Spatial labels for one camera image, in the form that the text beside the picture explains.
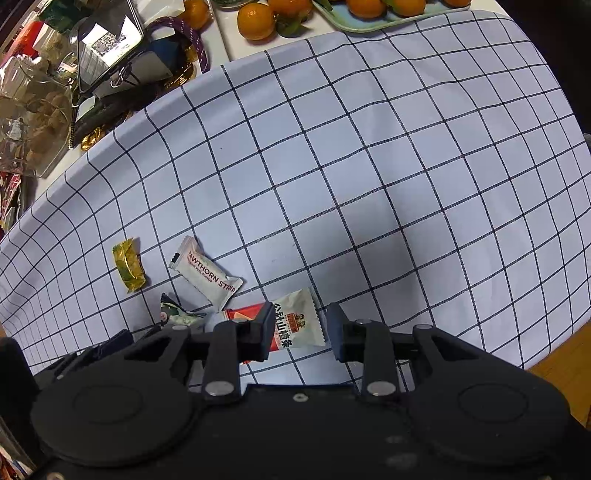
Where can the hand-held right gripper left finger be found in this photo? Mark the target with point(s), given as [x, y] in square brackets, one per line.
[263, 332]

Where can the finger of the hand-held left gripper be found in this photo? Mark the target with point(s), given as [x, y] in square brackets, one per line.
[115, 341]

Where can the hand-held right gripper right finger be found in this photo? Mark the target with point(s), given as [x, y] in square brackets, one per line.
[338, 332]

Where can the red and white snack packet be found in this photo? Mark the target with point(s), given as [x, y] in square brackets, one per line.
[242, 314]

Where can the white printed snack packet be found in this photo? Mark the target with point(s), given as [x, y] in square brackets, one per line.
[295, 323]

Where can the green and white snack packet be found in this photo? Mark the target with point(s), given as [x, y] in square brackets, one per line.
[178, 316]

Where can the yellow snack packet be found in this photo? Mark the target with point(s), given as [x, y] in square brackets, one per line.
[129, 267]

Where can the white long snack packet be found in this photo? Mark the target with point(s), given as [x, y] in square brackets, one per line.
[205, 274]

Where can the white checked cloth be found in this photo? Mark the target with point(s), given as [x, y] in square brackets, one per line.
[369, 184]

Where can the red striped packet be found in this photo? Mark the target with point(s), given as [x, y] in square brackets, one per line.
[9, 194]

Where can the black notebook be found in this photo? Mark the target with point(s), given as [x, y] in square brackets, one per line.
[106, 115]

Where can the glass jar of cookies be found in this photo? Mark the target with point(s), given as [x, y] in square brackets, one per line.
[41, 115]

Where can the pile of gold foil coins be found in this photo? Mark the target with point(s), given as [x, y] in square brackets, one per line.
[182, 74]

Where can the white and blue box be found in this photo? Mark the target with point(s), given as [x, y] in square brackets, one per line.
[157, 57]

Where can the smartphone in clear case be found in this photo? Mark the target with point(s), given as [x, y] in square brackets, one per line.
[106, 46]

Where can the light green tray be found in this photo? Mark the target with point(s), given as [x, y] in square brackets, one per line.
[369, 25]

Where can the pile of mandarins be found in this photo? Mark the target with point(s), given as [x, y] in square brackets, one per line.
[256, 21]

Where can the red box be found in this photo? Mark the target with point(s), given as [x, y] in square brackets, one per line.
[27, 39]

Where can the mandarin fruit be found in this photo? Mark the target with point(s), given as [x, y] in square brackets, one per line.
[196, 14]

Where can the green tin can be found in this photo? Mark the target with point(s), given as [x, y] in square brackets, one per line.
[231, 3]

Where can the white tissue pack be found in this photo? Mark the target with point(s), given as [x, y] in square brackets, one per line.
[161, 11]

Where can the green box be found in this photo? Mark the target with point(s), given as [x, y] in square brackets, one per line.
[60, 9]

